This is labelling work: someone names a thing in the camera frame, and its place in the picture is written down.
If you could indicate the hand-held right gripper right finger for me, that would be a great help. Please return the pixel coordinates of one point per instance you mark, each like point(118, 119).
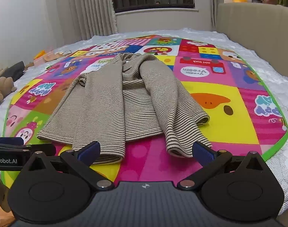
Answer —
point(203, 153)

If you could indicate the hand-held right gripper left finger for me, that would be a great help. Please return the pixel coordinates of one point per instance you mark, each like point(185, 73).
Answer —
point(89, 153)

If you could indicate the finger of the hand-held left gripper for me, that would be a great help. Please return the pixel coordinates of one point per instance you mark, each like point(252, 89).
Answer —
point(10, 140)

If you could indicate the beige striped sweater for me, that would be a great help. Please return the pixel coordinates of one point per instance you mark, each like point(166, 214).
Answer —
point(134, 99)

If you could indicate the colourful cartoon play mat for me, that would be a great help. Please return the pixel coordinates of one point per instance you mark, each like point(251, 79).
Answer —
point(229, 113)

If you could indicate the brown plush toy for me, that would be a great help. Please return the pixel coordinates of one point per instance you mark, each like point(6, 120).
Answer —
point(6, 85)

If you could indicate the black cloth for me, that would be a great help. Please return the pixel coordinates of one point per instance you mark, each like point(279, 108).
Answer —
point(16, 69)

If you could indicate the orange plastic item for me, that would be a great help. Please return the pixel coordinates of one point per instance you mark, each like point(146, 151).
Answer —
point(40, 53)

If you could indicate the beige padded headboard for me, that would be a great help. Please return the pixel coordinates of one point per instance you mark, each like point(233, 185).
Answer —
point(252, 28)

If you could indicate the grey pleated curtain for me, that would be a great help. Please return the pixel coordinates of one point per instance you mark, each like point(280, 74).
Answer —
point(92, 9)

